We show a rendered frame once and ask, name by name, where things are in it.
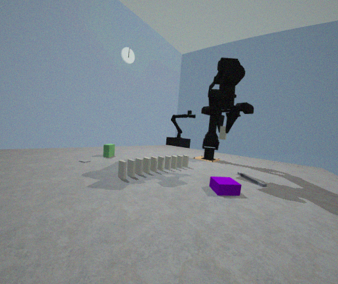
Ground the green block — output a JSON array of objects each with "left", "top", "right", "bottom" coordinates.
[{"left": 103, "top": 144, "right": 115, "bottom": 157}]

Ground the purple rectangular block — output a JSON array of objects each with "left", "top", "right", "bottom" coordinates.
[{"left": 209, "top": 177, "right": 241, "bottom": 196}]

